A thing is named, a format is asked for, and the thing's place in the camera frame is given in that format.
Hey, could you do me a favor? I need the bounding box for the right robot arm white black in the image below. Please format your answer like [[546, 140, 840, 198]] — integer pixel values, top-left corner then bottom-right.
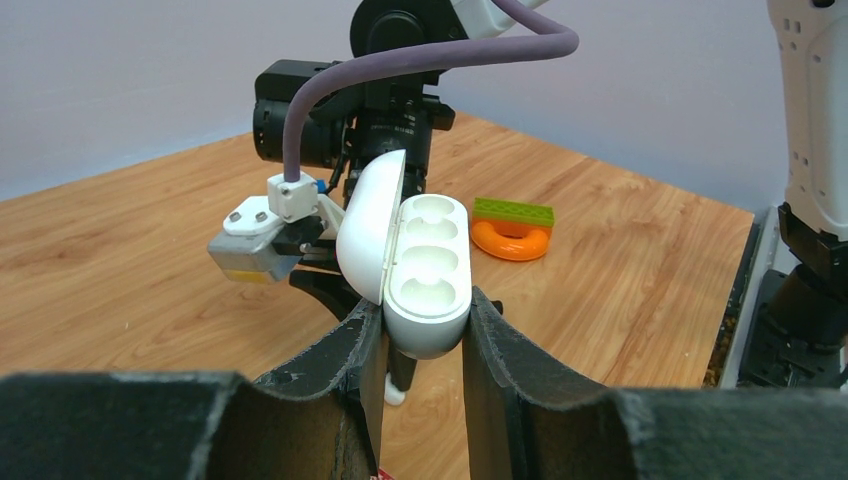
[[253, 1, 847, 388]]

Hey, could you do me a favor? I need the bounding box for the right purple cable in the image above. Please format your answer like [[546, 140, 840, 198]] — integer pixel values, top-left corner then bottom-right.
[[281, 0, 581, 183]]

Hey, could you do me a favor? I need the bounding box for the white earbud charging case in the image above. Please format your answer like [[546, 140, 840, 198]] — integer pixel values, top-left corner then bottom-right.
[[336, 150, 472, 360]]

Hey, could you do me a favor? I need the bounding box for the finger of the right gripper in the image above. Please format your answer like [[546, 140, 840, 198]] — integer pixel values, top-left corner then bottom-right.
[[387, 301, 505, 393]]

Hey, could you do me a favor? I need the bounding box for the white earbud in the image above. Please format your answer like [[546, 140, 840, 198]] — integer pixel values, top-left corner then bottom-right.
[[384, 373, 406, 406]]

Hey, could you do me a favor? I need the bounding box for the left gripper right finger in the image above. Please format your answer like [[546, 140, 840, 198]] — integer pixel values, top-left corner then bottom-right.
[[462, 288, 847, 479]]

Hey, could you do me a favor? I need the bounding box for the green toy brick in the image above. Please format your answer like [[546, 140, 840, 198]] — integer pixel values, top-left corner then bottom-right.
[[472, 197, 555, 228]]

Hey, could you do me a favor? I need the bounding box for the orange ring toy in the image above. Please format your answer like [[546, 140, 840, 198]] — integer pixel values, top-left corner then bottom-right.
[[470, 219, 552, 262]]

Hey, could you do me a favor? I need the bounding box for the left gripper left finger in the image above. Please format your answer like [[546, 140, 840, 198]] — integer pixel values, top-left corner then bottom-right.
[[1, 301, 387, 479]]

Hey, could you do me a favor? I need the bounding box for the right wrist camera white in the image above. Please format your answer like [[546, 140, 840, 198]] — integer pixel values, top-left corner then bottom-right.
[[207, 172, 344, 284]]

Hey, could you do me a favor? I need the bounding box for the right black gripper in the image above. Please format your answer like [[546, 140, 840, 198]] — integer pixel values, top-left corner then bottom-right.
[[253, 1, 466, 322]]

